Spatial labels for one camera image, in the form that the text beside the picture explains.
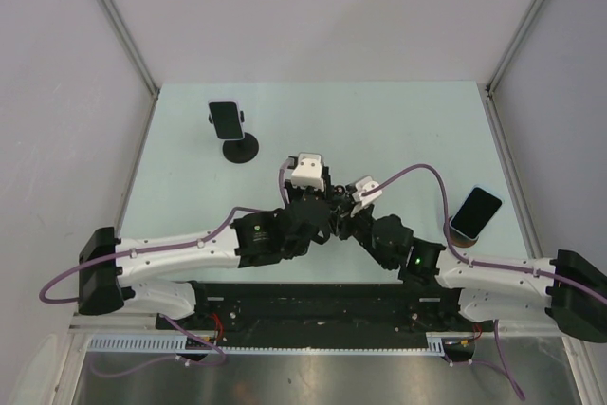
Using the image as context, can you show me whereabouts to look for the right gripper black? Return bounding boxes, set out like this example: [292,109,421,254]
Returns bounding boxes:
[329,197,394,268]

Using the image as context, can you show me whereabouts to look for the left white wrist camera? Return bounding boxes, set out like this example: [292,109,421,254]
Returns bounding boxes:
[290,153,325,192]

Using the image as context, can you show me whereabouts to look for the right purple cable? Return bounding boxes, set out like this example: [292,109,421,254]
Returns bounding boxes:
[359,164,607,402]

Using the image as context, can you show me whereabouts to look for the right aluminium frame post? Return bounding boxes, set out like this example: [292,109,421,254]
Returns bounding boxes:
[485,0,548,98]

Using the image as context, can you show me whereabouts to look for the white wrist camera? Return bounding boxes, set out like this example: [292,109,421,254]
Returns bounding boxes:
[290,153,325,192]
[351,175,382,216]

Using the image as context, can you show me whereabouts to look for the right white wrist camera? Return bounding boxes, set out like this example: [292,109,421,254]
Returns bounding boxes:
[351,175,382,216]

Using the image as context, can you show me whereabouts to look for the white cable duct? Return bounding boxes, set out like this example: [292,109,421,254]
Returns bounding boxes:
[87,334,449,357]

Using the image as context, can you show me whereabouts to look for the brown round phone stand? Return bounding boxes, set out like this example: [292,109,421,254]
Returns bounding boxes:
[446,216,478,249]

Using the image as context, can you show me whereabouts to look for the phone with light blue case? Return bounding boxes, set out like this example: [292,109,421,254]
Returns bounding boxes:
[449,186,503,240]

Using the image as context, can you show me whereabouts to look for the phone with lilac case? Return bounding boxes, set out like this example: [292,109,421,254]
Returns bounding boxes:
[208,100,245,141]

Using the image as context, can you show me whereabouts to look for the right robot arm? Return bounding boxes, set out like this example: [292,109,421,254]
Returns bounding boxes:
[331,177,606,343]

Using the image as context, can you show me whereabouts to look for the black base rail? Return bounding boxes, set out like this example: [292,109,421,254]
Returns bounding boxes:
[177,283,474,350]

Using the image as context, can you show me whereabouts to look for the left aluminium frame post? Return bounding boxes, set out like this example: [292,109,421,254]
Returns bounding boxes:
[96,0,159,100]

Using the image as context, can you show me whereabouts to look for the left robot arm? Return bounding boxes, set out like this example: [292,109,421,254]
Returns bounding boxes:
[76,166,333,329]

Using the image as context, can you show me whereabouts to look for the left black phone stand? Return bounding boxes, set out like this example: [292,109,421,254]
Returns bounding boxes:
[218,130,260,164]

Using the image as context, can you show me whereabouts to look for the aluminium frame post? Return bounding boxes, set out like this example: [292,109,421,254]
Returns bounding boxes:
[485,0,548,98]
[96,0,159,100]

